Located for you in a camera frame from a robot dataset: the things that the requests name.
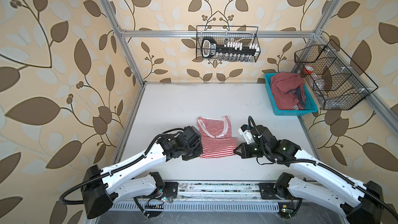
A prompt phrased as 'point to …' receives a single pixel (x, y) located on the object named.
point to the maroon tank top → (288, 90)
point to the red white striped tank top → (216, 137)
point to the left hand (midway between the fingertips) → (205, 152)
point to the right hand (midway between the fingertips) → (234, 153)
